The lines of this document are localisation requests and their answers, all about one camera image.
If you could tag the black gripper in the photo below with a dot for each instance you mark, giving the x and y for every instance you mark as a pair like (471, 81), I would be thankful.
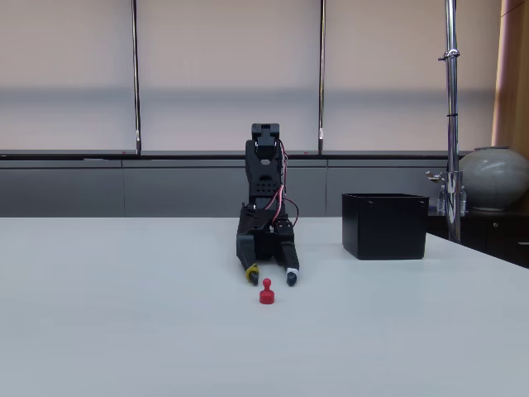
(264, 246)

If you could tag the red pawn-shaped piece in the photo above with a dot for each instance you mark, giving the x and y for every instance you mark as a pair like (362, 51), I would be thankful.
(267, 294)

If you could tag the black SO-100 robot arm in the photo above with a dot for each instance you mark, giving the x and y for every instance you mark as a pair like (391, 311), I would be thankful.
(263, 173)

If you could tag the black open box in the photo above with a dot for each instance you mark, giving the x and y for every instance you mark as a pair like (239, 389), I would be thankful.
(384, 231)

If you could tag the clear water bottle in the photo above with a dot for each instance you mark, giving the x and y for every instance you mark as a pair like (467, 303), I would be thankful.
(441, 200)
(463, 200)

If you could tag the dark window mullion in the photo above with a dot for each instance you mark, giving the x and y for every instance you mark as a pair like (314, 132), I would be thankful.
(136, 82)
(322, 82)

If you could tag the dark wooden sideboard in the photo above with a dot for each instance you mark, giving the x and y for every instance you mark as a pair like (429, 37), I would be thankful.
(492, 233)

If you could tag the chrome stand pole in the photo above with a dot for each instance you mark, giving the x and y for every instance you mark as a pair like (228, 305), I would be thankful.
(452, 124)

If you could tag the round grey ceramic vase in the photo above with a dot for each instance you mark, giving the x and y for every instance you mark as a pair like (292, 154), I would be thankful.
(494, 178)

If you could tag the grey low wall cabinet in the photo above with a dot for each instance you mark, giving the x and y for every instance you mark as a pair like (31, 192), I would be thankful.
(124, 188)

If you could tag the brown wooden wall panel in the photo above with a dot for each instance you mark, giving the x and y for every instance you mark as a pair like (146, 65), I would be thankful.
(512, 74)

